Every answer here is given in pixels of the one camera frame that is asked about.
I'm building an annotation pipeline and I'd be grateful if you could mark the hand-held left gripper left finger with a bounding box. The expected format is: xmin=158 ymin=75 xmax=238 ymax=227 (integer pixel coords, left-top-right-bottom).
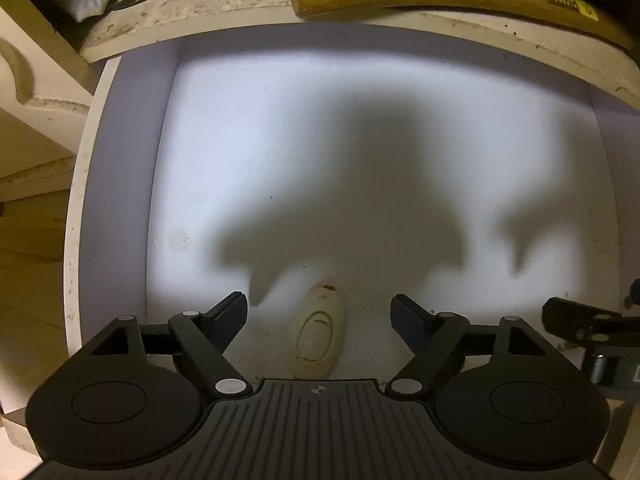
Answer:
xmin=76 ymin=290 xmax=254 ymax=403

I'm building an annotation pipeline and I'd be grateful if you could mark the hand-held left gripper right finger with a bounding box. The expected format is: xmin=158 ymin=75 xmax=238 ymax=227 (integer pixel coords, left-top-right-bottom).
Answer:
xmin=385 ymin=294 xmax=557 ymax=403

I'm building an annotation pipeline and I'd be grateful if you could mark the beige wooden cabinet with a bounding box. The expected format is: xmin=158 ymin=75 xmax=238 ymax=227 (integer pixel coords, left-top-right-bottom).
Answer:
xmin=0 ymin=0 xmax=103 ymax=181

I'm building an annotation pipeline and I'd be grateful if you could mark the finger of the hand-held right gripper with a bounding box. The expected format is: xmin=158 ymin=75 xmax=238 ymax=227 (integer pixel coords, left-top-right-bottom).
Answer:
xmin=542 ymin=297 xmax=640 ymax=349

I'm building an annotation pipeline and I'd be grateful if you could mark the white drawer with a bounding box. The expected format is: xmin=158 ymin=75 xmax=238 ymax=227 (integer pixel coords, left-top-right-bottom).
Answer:
xmin=0 ymin=22 xmax=640 ymax=461

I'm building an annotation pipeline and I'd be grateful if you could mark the white oval remote control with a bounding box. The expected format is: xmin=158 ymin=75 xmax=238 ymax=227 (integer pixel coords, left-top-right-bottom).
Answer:
xmin=288 ymin=281 xmax=347 ymax=380

